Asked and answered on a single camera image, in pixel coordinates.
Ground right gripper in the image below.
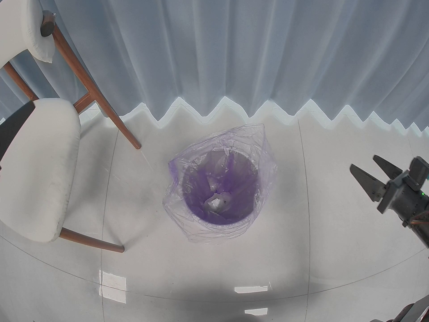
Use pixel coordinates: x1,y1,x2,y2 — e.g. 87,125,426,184
349,155,429,220

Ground purple plastic bag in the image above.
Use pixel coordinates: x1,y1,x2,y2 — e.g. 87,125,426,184
162,123,278,245

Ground white trash bin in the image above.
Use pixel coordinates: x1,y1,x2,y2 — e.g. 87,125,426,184
181,148,262,229

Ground crumpled white paper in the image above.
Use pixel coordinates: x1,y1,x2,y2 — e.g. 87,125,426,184
204,193,232,214

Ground pale blue curtain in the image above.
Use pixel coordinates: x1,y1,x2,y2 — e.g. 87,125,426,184
0,0,429,133

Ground white cushioned wooden chair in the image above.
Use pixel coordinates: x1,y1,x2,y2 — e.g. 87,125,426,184
0,0,142,253

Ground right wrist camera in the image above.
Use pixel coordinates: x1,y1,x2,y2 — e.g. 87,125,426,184
410,157,429,184

